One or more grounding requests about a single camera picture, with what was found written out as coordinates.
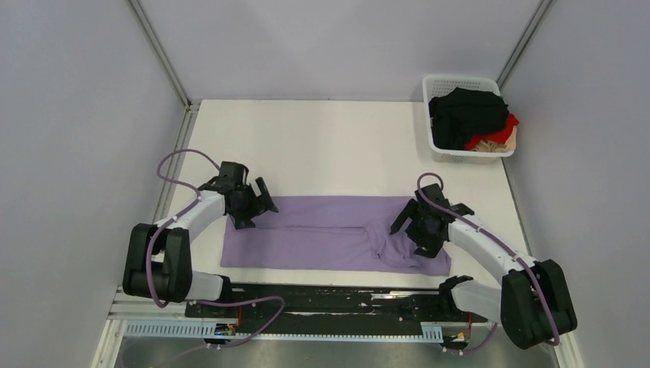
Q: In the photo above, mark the purple t shirt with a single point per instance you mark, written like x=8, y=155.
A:
x=330, y=233

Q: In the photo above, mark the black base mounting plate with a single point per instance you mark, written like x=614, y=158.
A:
x=335, y=309

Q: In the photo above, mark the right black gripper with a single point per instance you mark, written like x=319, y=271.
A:
x=428, y=251

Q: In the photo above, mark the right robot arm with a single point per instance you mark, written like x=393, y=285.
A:
x=531, y=302

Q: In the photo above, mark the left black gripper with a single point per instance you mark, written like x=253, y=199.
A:
x=244, y=220

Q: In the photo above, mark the white slotted cable duct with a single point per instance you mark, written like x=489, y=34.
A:
x=214, y=331

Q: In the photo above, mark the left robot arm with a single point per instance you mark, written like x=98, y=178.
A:
x=159, y=258

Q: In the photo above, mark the black t shirt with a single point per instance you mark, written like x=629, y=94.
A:
x=462, y=114

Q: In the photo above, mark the beige t shirt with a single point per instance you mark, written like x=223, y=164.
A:
x=494, y=144

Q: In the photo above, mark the red t shirt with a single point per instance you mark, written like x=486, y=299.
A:
x=511, y=122

